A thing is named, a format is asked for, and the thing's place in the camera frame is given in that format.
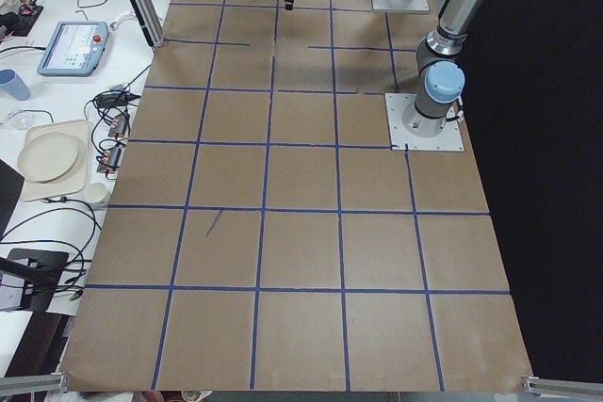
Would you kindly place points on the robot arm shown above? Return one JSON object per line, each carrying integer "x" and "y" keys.
{"x": 399, "y": 59}

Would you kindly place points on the near teach pendant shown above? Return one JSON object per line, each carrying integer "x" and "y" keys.
{"x": 75, "y": 49}

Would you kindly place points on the white paper cup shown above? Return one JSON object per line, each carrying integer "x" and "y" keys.
{"x": 97, "y": 195}

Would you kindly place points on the beige tray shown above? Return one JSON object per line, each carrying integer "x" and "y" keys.
{"x": 75, "y": 179}

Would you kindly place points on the blue plastic cup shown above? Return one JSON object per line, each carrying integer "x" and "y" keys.
{"x": 13, "y": 85}

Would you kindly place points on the beige round plate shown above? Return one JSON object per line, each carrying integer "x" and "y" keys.
{"x": 48, "y": 157}

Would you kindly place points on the black tripod base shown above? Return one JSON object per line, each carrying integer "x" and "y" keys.
{"x": 29, "y": 279}

